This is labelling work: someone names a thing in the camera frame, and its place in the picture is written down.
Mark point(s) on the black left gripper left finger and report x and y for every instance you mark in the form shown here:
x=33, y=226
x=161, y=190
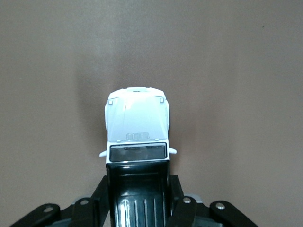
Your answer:
x=99, y=203

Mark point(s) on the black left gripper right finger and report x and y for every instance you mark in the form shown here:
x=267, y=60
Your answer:
x=176, y=205

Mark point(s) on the white toy jeep black roof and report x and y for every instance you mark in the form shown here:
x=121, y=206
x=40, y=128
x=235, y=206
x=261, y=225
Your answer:
x=137, y=113

